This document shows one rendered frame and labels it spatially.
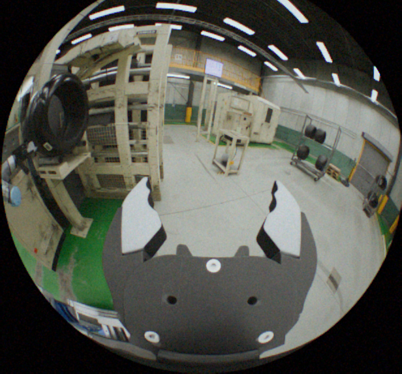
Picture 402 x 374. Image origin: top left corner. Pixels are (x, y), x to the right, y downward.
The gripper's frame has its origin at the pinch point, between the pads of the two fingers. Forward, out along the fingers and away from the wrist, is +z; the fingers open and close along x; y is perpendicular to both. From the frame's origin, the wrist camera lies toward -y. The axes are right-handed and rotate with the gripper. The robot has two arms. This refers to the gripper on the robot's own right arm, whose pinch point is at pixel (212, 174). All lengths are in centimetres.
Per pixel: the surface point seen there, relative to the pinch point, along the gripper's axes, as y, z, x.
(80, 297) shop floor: 93, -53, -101
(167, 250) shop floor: 102, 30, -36
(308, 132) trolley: 20, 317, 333
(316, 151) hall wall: 160, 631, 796
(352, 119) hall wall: -156, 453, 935
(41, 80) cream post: -61, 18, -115
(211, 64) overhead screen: -163, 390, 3
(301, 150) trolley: 86, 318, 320
